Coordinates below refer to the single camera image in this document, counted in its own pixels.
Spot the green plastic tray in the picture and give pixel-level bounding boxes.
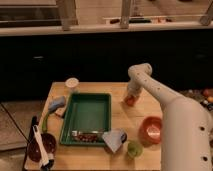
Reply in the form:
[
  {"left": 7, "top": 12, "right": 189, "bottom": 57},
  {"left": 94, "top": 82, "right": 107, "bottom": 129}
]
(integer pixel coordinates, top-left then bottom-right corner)
[{"left": 60, "top": 93, "right": 111, "bottom": 146}]

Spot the orange bowl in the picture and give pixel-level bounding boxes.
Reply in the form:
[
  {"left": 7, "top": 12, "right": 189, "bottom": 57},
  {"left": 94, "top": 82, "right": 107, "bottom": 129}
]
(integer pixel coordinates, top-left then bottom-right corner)
[{"left": 138, "top": 116, "right": 162, "bottom": 144}]

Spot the white paper cup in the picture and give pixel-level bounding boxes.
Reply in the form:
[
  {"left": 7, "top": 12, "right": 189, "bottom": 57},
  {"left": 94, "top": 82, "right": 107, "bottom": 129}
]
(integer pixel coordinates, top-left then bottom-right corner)
[{"left": 65, "top": 77, "right": 79, "bottom": 93}]

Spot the green handled utensil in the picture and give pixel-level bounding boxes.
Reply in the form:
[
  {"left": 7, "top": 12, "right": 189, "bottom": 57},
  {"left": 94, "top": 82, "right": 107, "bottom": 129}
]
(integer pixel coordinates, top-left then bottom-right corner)
[{"left": 42, "top": 112, "right": 50, "bottom": 133}]

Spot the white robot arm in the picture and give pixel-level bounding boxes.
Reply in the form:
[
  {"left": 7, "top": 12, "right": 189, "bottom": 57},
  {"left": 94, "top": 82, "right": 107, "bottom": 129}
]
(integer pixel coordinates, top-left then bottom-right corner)
[{"left": 127, "top": 63, "right": 213, "bottom": 171}]

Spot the red apple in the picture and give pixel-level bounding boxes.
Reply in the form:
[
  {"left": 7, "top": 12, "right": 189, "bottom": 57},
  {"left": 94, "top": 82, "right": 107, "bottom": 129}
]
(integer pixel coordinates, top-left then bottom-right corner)
[{"left": 124, "top": 96, "right": 136, "bottom": 106}]

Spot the blue grey folded cloth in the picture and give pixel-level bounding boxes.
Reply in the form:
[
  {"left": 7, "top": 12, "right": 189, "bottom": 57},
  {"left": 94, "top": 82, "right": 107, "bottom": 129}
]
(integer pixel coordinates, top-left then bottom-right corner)
[{"left": 102, "top": 129, "right": 127, "bottom": 153}]

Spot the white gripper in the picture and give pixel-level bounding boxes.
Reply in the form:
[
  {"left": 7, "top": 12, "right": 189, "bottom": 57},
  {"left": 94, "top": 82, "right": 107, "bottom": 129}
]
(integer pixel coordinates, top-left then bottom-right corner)
[{"left": 127, "top": 82, "right": 142, "bottom": 98}]

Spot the snack bar wrapper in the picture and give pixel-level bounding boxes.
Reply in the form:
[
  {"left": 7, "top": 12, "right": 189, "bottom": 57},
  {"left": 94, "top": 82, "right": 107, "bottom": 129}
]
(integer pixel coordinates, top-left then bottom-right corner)
[{"left": 71, "top": 130, "right": 103, "bottom": 143}]

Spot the blue sponge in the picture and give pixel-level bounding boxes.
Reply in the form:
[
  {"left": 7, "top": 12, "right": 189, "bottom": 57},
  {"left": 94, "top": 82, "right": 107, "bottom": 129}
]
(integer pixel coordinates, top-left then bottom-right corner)
[{"left": 48, "top": 96, "right": 66, "bottom": 112}]

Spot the white handled brush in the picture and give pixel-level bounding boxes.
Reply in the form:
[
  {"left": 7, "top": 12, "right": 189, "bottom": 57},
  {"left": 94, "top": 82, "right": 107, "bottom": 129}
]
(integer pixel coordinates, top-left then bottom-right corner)
[{"left": 33, "top": 125, "right": 49, "bottom": 166}]

